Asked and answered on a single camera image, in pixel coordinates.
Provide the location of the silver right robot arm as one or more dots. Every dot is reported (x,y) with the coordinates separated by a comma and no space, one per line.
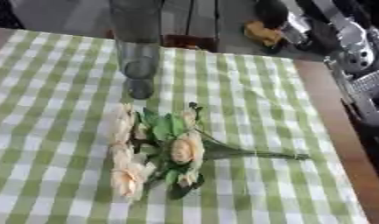
(358,58)

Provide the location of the clear glass vase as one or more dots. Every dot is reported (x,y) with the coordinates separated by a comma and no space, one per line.
(138,43)

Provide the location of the cream artificial flower bouquet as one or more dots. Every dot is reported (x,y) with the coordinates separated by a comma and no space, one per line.
(184,147)

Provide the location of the dark metal chair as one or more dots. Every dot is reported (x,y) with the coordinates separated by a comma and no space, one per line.
(197,40)

